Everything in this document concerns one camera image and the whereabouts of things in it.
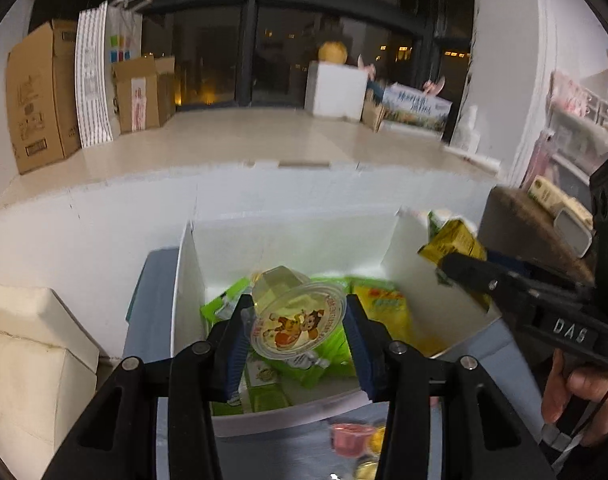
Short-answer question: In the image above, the small green snack packet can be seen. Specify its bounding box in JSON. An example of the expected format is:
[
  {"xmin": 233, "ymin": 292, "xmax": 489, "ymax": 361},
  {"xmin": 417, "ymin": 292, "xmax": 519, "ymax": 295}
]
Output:
[{"xmin": 241, "ymin": 350, "xmax": 292, "ymax": 413}]

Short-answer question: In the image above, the large cardboard box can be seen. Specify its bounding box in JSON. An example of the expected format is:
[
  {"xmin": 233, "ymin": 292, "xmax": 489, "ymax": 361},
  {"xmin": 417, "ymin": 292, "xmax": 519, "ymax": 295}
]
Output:
[{"xmin": 5, "ymin": 20, "xmax": 82, "ymax": 175}]

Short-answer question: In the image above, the cream leather sofa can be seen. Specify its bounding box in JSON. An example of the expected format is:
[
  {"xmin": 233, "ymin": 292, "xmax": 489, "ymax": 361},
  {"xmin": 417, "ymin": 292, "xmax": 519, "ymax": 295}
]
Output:
[{"xmin": 0, "ymin": 280, "xmax": 102, "ymax": 467}]

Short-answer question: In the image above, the pink jelly cup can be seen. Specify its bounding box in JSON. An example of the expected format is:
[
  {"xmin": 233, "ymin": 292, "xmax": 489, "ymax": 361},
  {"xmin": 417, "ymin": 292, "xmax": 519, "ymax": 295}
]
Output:
[{"xmin": 330, "ymin": 422, "xmax": 375, "ymax": 458}]

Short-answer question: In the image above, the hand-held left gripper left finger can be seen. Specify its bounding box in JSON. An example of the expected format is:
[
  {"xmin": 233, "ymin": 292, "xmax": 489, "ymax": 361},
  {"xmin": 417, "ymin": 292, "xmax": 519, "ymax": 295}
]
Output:
[{"xmin": 41, "ymin": 294, "xmax": 257, "ymax": 480}]

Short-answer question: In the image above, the white tube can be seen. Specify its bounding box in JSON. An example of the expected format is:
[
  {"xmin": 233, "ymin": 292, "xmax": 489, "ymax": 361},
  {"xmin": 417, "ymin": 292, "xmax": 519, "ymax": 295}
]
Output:
[{"xmin": 444, "ymin": 145, "xmax": 500, "ymax": 172}]

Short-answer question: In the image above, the small brown carton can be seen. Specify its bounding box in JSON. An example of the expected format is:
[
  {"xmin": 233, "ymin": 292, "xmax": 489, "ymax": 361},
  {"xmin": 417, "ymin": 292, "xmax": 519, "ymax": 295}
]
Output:
[{"xmin": 361, "ymin": 87, "xmax": 387, "ymax": 133}]

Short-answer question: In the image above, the green packet with striped label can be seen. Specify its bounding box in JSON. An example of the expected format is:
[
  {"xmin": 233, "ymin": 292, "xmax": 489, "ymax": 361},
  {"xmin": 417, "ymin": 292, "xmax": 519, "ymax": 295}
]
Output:
[{"xmin": 200, "ymin": 277, "xmax": 256, "ymax": 322}]

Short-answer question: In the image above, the small cardboard box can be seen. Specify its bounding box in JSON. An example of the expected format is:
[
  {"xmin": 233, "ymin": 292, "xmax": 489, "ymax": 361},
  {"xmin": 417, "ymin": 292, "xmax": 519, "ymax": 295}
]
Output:
[{"xmin": 111, "ymin": 56, "xmax": 177, "ymax": 133}]

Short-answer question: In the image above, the white cardboard box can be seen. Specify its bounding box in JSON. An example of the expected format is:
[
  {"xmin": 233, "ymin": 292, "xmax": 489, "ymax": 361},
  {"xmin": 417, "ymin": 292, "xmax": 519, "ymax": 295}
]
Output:
[{"xmin": 170, "ymin": 207, "xmax": 502, "ymax": 438}]

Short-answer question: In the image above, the white alarm clock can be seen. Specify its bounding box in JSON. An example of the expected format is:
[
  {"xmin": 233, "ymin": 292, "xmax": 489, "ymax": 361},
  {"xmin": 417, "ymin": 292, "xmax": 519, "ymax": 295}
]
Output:
[{"xmin": 554, "ymin": 208, "xmax": 593, "ymax": 256}]

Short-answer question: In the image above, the white plastic bottle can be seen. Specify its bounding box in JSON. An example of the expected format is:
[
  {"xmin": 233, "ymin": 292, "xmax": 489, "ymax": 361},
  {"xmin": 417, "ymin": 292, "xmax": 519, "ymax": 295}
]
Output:
[{"xmin": 451, "ymin": 105, "xmax": 480, "ymax": 153}]

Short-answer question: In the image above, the beige tissue box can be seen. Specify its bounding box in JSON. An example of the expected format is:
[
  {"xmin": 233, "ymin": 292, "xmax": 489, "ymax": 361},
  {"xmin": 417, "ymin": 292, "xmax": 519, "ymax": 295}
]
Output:
[{"xmin": 418, "ymin": 210, "xmax": 487, "ymax": 272}]

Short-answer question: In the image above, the clear plastic drawer unit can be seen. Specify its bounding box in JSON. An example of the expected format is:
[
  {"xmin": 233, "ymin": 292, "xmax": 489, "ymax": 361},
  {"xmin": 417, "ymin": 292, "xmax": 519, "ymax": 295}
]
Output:
[{"xmin": 546, "ymin": 70, "xmax": 608, "ymax": 187}]

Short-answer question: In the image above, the white foam box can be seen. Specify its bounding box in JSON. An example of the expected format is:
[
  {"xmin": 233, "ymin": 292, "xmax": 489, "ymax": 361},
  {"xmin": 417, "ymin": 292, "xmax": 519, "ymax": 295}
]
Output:
[{"xmin": 304, "ymin": 60, "xmax": 369, "ymax": 122}]

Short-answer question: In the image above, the dark wooden side table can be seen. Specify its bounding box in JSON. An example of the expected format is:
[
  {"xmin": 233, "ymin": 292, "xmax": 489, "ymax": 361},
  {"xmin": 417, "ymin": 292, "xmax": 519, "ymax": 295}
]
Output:
[{"xmin": 479, "ymin": 186, "xmax": 597, "ymax": 283}]

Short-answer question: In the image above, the landscape printed box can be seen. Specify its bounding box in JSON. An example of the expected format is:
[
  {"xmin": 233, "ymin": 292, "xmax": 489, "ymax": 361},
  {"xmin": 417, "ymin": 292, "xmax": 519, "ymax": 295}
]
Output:
[{"xmin": 379, "ymin": 82, "xmax": 454, "ymax": 140}]

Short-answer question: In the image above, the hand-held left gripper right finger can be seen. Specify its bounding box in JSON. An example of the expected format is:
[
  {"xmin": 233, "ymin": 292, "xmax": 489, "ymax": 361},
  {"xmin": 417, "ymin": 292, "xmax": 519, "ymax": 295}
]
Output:
[{"xmin": 345, "ymin": 294, "xmax": 557, "ymax": 480}]

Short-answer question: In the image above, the yellow pomelo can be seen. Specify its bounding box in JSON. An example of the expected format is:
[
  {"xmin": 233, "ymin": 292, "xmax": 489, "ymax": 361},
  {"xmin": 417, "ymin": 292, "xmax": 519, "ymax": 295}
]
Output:
[{"xmin": 318, "ymin": 41, "xmax": 349, "ymax": 65}]

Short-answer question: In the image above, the pink bottle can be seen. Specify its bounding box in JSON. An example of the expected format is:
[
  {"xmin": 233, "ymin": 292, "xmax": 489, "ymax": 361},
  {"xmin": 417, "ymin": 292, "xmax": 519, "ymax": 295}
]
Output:
[{"xmin": 526, "ymin": 130, "xmax": 555, "ymax": 188}]

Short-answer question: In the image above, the white bag with coloured squares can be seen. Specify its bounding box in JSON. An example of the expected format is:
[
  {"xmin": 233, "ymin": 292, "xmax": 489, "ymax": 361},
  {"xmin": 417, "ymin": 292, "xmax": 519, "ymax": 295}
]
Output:
[{"xmin": 106, "ymin": 0, "xmax": 155, "ymax": 67}]

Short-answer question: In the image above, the yellow spotted box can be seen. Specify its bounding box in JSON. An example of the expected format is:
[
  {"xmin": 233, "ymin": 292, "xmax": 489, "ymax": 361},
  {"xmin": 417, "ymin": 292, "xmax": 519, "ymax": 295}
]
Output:
[{"xmin": 528, "ymin": 175, "xmax": 592, "ymax": 231}]

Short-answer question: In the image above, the dotted paper bag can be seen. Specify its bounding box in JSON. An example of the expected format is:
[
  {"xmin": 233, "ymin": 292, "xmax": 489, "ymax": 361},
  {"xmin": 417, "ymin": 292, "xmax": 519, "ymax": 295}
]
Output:
[{"xmin": 74, "ymin": 2, "xmax": 114, "ymax": 148}]

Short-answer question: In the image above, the person's right hand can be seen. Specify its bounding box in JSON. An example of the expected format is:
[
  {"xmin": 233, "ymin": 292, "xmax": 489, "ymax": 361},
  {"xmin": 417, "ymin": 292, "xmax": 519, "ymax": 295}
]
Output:
[{"xmin": 541, "ymin": 350, "xmax": 608, "ymax": 446}]

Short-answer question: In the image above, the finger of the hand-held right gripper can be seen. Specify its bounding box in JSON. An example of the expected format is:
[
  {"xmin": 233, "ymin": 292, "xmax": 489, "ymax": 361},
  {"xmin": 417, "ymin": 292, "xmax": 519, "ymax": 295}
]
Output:
[
  {"xmin": 441, "ymin": 254, "xmax": 540, "ymax": 321},
  {"xmin": 486, "ymin": 249, "xmax": 592, "ymax": 302}
]

